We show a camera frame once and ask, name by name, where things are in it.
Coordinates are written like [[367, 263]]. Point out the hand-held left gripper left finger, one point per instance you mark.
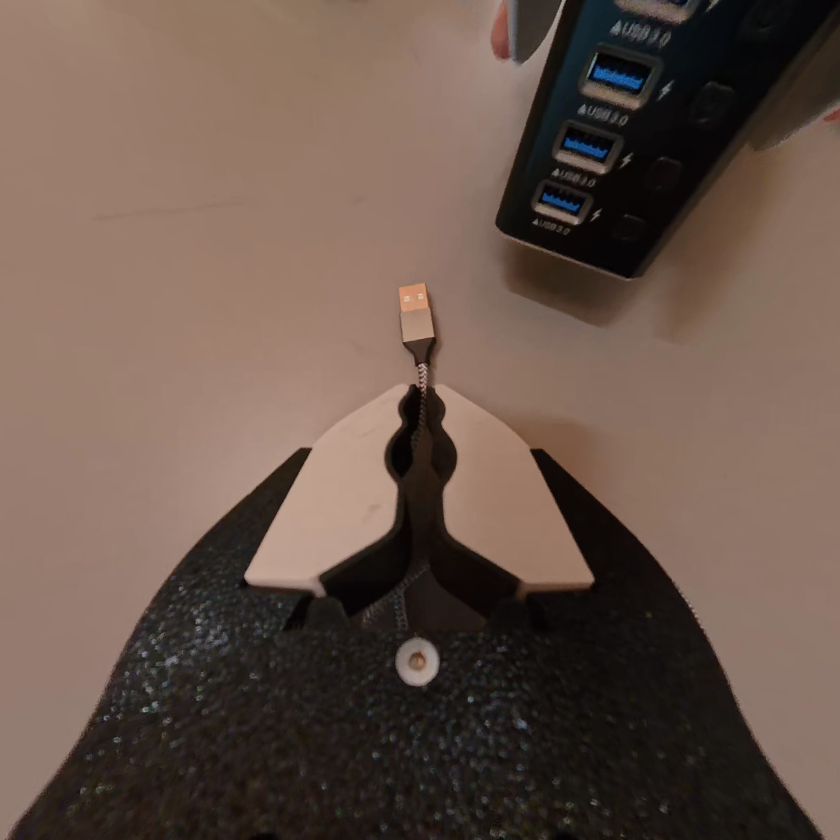
[[334, 512]]

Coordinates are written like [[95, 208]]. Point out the person's right hand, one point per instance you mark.
[[502, 29]]

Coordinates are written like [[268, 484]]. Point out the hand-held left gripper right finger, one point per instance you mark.
[[512, 518]]

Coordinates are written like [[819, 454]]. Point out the black multiport usb hub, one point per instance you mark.
[[689, 164]]

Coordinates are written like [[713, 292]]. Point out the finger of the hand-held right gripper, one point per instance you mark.
[[797, 121], [535, 26]]

